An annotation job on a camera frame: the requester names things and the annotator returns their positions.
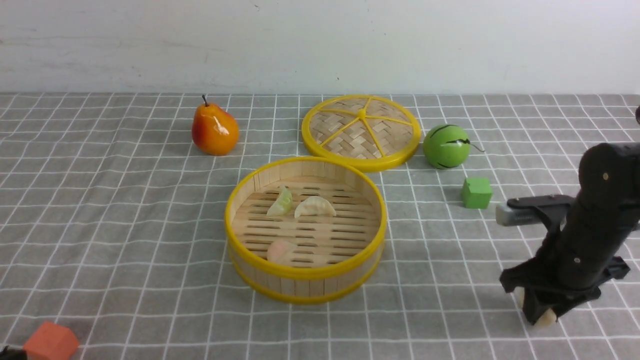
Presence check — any orange cube block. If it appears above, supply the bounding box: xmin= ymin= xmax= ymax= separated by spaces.
xmin=22 ymin=321 xmax=80 ymax=360

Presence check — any green cube block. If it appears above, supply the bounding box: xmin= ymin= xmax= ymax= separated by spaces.
xmin=461 ymin=177 xmax=493 ymax=210

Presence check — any pink dumpling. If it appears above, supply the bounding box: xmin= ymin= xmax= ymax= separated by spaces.
xmin=266 ymin=239 xmax=298 ymax=265

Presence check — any woven bamboo steamer lid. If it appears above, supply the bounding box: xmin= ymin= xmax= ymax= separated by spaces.
xmin=301 ymin=95 xmax=422 ymax=173

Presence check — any green toy watermelon ball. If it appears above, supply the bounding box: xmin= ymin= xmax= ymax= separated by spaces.
xmin=422 ymin=124 xmax=485 ymax=169

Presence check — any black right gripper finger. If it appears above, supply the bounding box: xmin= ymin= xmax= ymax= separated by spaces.
xmin=522 ymin=287 xmax=569 ymax=325

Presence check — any orange toy pear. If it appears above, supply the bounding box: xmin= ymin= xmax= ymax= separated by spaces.
xmin=190 ymin=94 xmax=240 ymax=157

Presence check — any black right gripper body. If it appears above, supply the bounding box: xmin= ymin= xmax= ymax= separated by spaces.
xmin=499 ymin=200 xmax=631 ymax=305

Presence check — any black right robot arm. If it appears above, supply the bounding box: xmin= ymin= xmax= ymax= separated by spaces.
xmin=495 ymin=142 xmax=640 ymax=327

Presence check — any green dumpling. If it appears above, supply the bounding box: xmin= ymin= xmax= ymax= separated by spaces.
xmin=266 ymin=186 xmax=294 ymax=217

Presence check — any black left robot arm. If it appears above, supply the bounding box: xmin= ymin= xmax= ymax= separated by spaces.
xmin=0 ymin=345 xmax=28 ymax=360

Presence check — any grey checked tablecloth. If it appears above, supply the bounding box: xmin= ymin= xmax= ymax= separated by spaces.
xmin=0 ymin=93 xmax=640 ymax=360

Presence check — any white dumpling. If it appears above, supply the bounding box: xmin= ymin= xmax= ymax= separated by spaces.
xmin=294 ymin=195 xmax=338 ymax=219
xmin=515 ymin=287 xmax=558 ymax=328

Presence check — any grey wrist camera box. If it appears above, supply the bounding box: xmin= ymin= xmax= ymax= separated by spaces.
xmin=494 ymin=194 xmax=575 ymax=230

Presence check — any bamboo steamer tray yellow rim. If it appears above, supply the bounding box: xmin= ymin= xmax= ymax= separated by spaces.
xmin=224 ymin=156 xmax=387 ymax=305

